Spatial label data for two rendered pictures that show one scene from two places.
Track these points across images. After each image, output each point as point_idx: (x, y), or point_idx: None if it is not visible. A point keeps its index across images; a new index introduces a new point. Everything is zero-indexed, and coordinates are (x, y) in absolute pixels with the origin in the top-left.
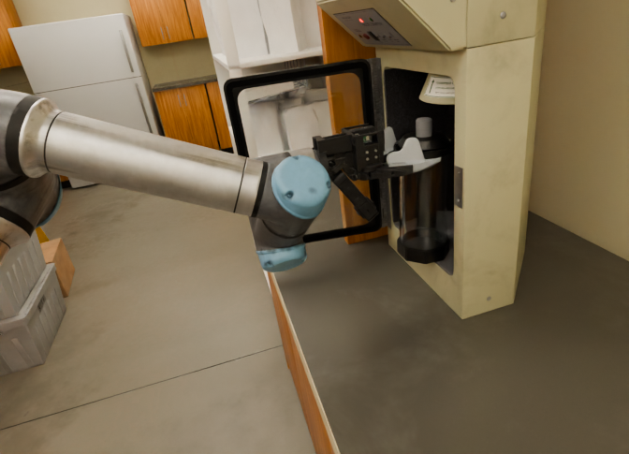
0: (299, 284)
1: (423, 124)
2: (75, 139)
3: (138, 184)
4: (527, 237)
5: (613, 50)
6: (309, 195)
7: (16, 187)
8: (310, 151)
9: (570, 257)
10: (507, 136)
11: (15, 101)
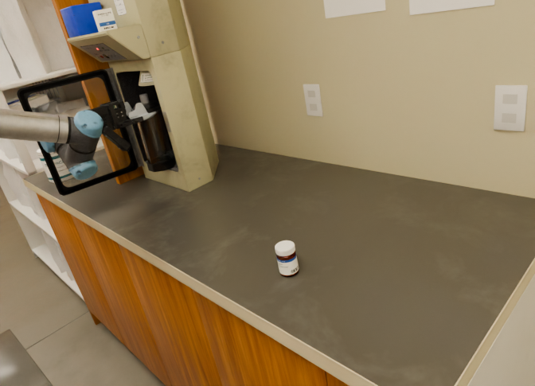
0: (95, 207)
1: (143, 96)
2: None
3: (6, 132)
4: (220, 155)
5: (228, 52)
6: (94, 124)
7: None
8: None
9: (240, 157)
10: (181, 95)
11: None
